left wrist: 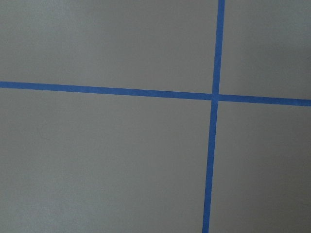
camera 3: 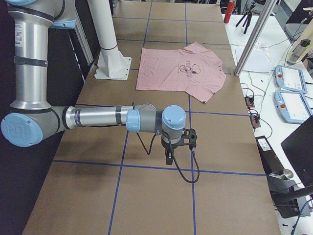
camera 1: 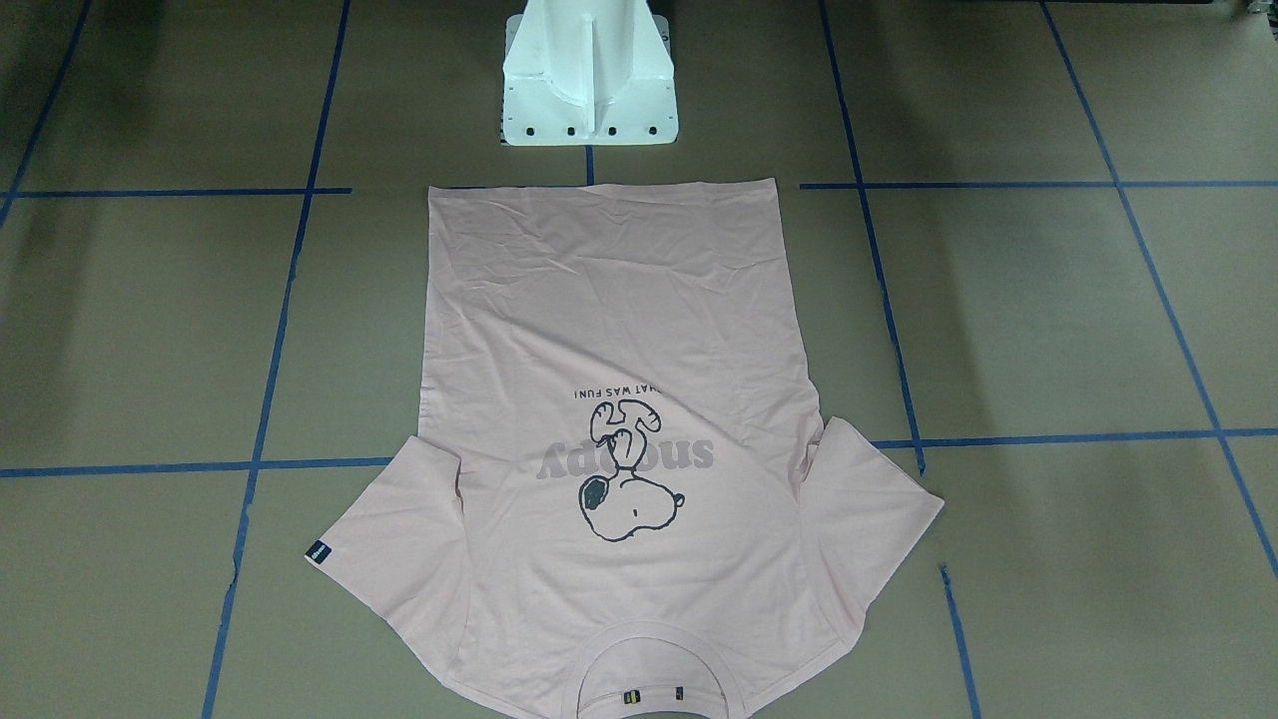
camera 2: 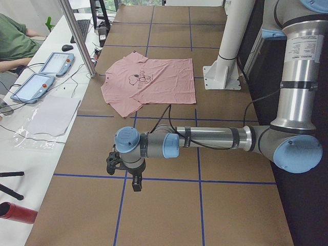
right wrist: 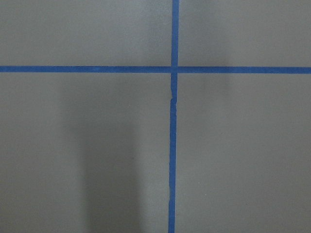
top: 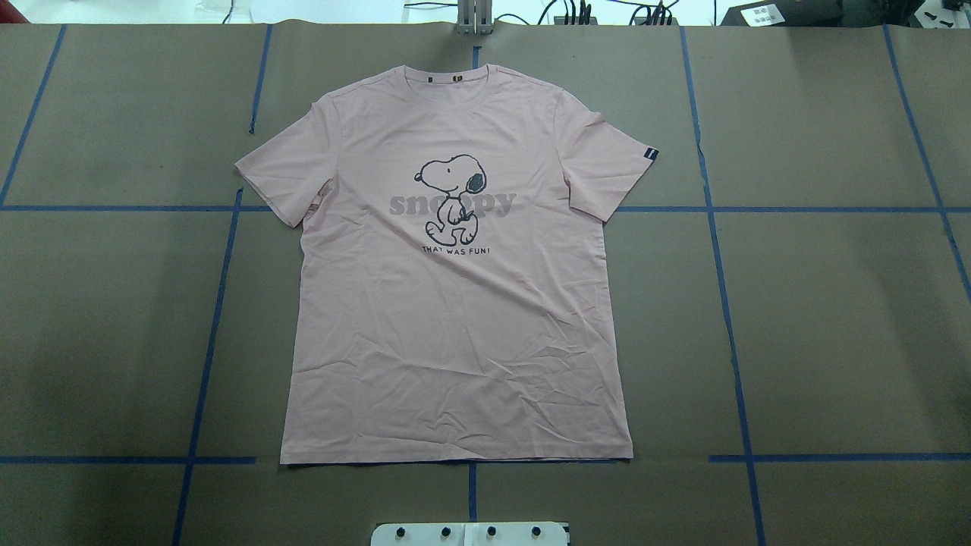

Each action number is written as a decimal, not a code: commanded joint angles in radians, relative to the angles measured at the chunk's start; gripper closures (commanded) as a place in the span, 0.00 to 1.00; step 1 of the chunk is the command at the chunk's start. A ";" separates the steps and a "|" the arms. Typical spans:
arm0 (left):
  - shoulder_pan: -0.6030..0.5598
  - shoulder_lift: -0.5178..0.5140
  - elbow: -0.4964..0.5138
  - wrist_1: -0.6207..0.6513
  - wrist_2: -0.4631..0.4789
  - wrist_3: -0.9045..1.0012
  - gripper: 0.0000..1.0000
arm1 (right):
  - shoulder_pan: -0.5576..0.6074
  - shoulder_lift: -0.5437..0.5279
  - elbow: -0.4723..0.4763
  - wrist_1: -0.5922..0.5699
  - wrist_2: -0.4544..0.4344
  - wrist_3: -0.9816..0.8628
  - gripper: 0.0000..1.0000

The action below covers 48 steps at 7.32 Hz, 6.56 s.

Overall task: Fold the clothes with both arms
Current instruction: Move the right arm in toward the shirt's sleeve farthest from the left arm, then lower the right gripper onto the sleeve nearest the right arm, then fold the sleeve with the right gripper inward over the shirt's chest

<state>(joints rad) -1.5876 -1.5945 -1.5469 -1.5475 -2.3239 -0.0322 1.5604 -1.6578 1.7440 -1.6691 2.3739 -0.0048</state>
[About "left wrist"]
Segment blue tape grid lines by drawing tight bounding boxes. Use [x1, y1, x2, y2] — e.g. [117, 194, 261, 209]
[0, 0, 311, 233]

